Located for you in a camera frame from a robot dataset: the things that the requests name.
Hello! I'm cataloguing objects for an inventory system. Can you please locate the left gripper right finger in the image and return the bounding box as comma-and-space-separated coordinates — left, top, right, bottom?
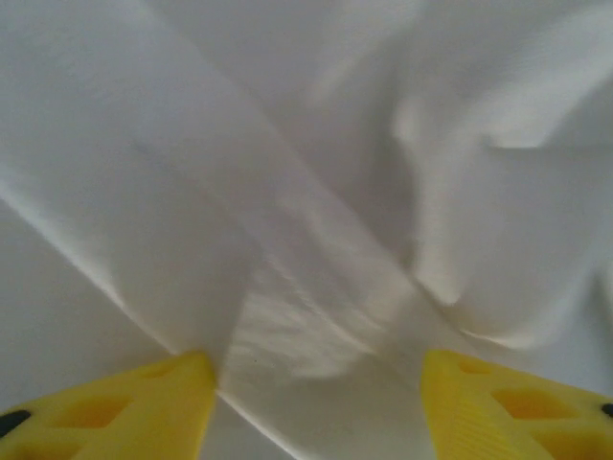
423, 348, 613, 460

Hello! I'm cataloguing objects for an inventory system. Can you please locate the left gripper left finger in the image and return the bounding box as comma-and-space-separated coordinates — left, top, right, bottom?
0, 349, 218, 460

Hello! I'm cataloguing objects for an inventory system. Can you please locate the white t-shirt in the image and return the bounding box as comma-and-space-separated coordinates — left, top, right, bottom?
0, 0, 613, 460

